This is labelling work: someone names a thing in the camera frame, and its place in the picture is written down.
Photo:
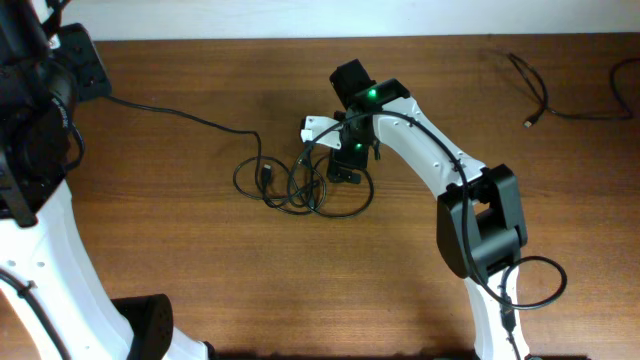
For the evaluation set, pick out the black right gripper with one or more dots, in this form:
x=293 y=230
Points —
x=345 y=171

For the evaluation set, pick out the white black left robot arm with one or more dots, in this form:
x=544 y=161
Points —
x=47 y=69

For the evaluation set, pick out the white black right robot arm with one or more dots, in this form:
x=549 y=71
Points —
x=480 y=221

